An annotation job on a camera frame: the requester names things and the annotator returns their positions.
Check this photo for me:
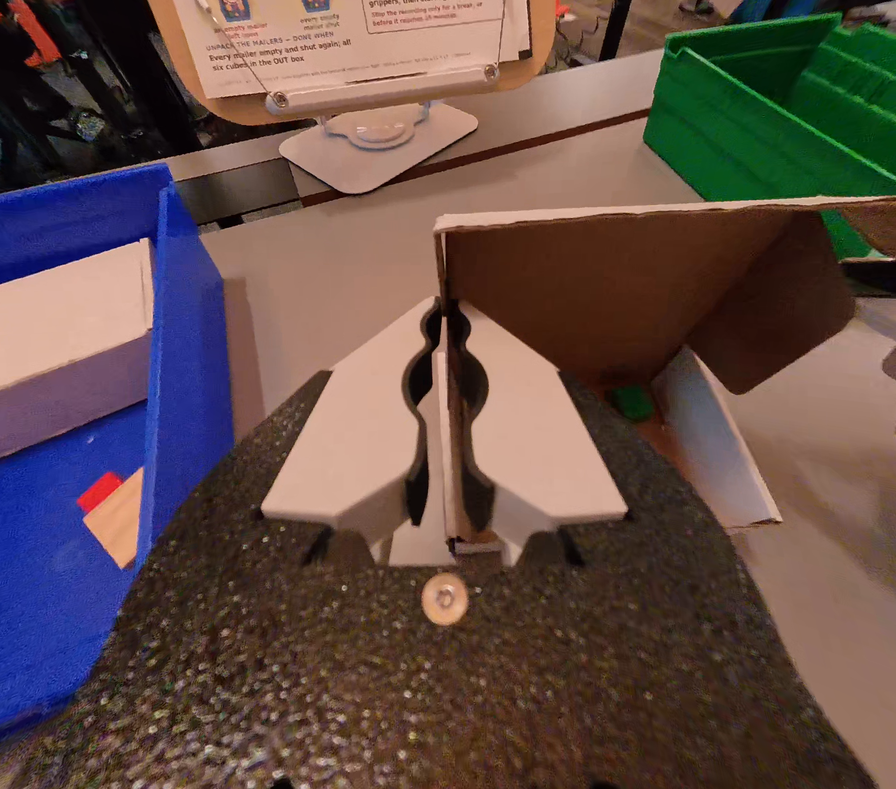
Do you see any metal page clip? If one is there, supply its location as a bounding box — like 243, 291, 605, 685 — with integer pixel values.
183, 0, 289, 107
483, 0, 512, 81

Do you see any white cardboard mailer box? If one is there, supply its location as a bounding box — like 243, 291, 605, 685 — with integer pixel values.
430, 195, 896, 555
0, 239, 156, 457

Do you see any green plastic bin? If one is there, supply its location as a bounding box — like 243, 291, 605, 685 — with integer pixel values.
643, 13, 896, 261

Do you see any grey desk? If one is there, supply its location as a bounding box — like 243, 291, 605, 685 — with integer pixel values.
164, 50, 666, 223
168, 117, 896, 789

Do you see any red cube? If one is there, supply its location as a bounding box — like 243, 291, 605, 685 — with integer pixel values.
77, 472, 126, 513

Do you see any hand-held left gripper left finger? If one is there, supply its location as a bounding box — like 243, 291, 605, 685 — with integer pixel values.
260, 296, 443, 566

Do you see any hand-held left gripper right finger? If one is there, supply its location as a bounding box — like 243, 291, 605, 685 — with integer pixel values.
448, 299, 630, 566

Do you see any blue plastic bin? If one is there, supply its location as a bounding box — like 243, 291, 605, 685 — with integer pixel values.
0, 164, 235, 734

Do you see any wooden cube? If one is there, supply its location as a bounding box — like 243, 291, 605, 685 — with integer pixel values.
84, 468, 144, 569

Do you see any green cube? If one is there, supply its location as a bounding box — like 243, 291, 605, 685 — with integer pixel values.
608, 385, 655, 422

